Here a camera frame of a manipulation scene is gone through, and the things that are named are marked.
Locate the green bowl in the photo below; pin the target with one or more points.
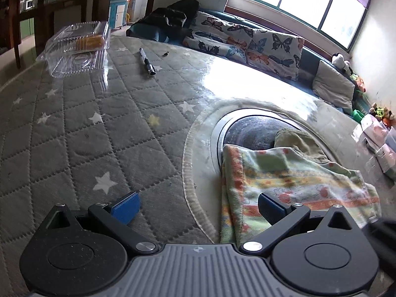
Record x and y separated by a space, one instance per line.
359 115

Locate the clear plastic clamshell container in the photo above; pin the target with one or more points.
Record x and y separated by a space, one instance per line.
74 58

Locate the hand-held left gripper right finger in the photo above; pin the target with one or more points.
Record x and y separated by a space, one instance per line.
272 208

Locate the grey star quilted table cover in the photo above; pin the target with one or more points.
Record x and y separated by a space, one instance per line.
62 145

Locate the black bag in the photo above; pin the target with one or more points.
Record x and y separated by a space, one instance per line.
170 15

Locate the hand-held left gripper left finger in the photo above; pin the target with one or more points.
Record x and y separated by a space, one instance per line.
126 206

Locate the dark wooden chair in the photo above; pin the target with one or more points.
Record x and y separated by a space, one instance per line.
58 15
12 21

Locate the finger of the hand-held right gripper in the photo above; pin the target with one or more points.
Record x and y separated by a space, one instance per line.
383 230

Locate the floral patterned green garment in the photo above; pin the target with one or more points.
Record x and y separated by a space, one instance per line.
294 176

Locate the blue white cabinet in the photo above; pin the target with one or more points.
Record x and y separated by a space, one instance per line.
119 9

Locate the blue sofa bed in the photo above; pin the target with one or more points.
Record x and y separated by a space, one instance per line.
307 68

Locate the clear plastic storage box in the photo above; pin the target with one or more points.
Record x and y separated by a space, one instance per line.
391 139

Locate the brown plush toy pile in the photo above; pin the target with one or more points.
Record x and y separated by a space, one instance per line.
383 113

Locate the colourful toy pile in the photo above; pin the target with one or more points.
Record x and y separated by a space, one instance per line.
359 83

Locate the butterfly print cushion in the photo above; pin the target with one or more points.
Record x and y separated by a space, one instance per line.
247 41

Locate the white plush toy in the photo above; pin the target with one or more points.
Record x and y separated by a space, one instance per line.
342 63

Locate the black silver pen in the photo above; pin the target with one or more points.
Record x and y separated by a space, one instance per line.
147 62

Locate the orange food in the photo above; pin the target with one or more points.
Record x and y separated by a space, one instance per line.
89 41

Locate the grey cushion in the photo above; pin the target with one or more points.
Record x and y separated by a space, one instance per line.
334 85

